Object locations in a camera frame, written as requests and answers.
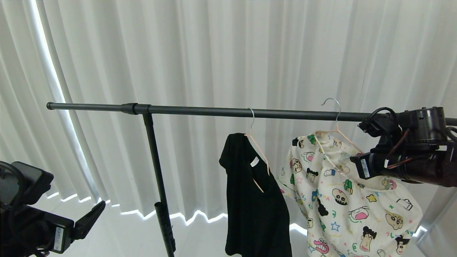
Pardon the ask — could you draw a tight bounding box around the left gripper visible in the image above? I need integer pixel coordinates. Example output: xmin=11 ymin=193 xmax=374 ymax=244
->
xmin=0 ymin=200 xmax=107 ymax=256

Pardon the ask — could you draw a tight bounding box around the black clothes rack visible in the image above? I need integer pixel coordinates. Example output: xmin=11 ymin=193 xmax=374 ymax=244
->
xmin=46 ymin=102 xmax=457 ymax=257

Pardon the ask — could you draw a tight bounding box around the black garment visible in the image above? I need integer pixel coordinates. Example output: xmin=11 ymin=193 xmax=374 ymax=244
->
xmin=219 ymin=132 xmax=293 ymax=257

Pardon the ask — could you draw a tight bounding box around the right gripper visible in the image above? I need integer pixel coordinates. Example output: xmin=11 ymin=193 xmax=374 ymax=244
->
xmin=350 ymin=149 xmax=448 ymax=187

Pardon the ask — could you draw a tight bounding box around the black cable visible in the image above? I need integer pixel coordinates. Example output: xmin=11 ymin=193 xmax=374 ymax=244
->
xmin=368 ymin=107 xmax=397 ymax=124

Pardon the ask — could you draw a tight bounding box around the pink clothes hanger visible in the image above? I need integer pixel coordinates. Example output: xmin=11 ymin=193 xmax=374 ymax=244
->
xmin=244 ymin=108 xmax=271 ymax=194
xmin=314 ymin=98 xmax=365 ymax=176

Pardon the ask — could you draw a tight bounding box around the cream printed garment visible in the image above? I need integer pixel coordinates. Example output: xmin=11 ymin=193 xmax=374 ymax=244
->
xmin=277 ymin=131 xmax=423 ymax=257

